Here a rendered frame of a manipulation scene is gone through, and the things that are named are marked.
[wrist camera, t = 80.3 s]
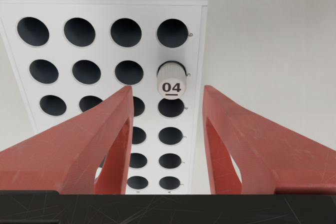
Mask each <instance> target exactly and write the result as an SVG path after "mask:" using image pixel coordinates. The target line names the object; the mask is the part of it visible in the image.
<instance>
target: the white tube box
mask: <svg viewBox="0 0 336 224"><path fill-rule="evenodd" d="M208 3H209V0H0V34H1V37H2V40H3V43H4V46H5V49H6V52H7V55H8V58H9V61H10V64H11V66H12V69H13V72H14V75H15V78H16V81H17V84H18V87H19V90H20V93H21V96H22V99H23V102H24V105H25V108H26V111H27V114H28V117H29V120H30V123H31V126H32V129H33V132H34V134H35V135H37V134H39V133H41V132H43V131H45V130H47V129H49V128H51V127H54V126H56V125H58V124H60V123H62V122H64V121H66V120H68V119H71V118H73V117H75V116H77V115H79V114H81V113H83V112H85V111H87V110H90V109H91V108H93V107H95V106H97V105H98V104H100V103H101V102H103V101H104V100H105V99H107V98H108V97H110V96H111V95H113V94H114V93H115V92H117V91H118V90H120V89H121V88H123V87H124V86H132V95H133V107H134V116H133V130H132V144H131V153H130V161H129V169H128V176H127V184H126V191H125V194H126V195H191V194H192V185H193V174H194V162H195V151H196V140H197V128H198V117H199V106H200V95H201V83H202V72H203V61H204V49H205V38H206V27H207V15H208V6H207V5H208ZM168 61H175V62H179V63H181V64H182V65H183V69H184V72H185V76H186V90H185V93H184V94H183V95H182V96H181V97H179V98H177V99H166V98H164V97H162V96H161V95H160V94H159V92H158V90H157V80H158V73H159V70H160V66H161V65H162V64H163V63H165V62H168Z"/></svg>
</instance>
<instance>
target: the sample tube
mask: <svg viewBox="0 0 336 224"><path fill-rule="evenodd" d="M186 88H187V83H186V75H185V71H184V66H183V65H182V64H181V63H179V62H177V61H167V62H165V63H163V64H162V65H161V66H160V67H159V71H158V75H157V90H158V92H159V94H160V95H161V96H162V97H164V98H165V99H169V100H174V99H178V98H180V97H181V96H182V95H183V94H184V93H185V92H186Z"/></svg>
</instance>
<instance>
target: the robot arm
mask: <svg viewBox="0 0 336 224"><path fill-rule="evenodd" d="M202 122H203V136H204V148H205V156H206V164H207V171H208V179H209V187H210V194H126V187H127V180H128V172H129V164H130V157H131V149H132V137H133V123H134V101H133V89H132V86H131V85H125V86H124V87H122V88H121V89H119V90H118V91H117V92H115V93H114V94H112V95H111V96H109V97H108V98H107V99H105V100H104V101H102V102H101V103H99V104H98V105H96V106H95V107H93V108H91V109H89V110H87V111H85V112H83V113H81V114H78V115H76V116H74V117H72V118H70V119H68V120H66V121H64V122H62V123H59V124H57V125H55V126H53V127H51V128H49V129H47V130H45V131H42V132H40V133H38V134H36V135H34V136H32V137H30V138H28V139H25V140H23V141H21V142H19V143H17V144H15V145H13V146H11V147H9V148H6V149H4V150H2V151H0V224H336V151H335V150H333V149H331V148H329V147H327V146H325V145H323V144H321V143H318V142H316V141H314V140H312V139H310V138H308V137H306V136H304V135H301V134H299V133H297V132H295V131H293V130H291V129H289V128H286V127H284V126H282V125H280V124H278V123H276V122H274V121H272V120H269V119H267V118H265V117H263V116H261V115H259V114H257V113H254V112H252V111H250V110H248V109H246V108H244V107H242V106H240V105H239V104H237V103H236V102H234V101H233V100H232V99H230V98H229V97H227V96H226V95H224V94H223V93H221V92H220V91H219V90H217V89H216V88H214V87H213V86H211V85H205V86H204V89H203V101H202ZM230 155H231V156H230ZM105 156H106V157H105ZM231 157H232V159H233V160H234V162H235V164H236V165H237V167H238V169H239V171H240V175H241V181H240V179H239V177H238V175H237V173H236V170H235V168H234V166H233V163H232V159H231ZM104 158H105V160H104V163H103V166H102V169H101V171H100V173H99V175H98V177H97V179H96V181H95V177H96V172H97V169H98V168H99V166H100V164H101V163H102V161H103V159H104Z"/></svg>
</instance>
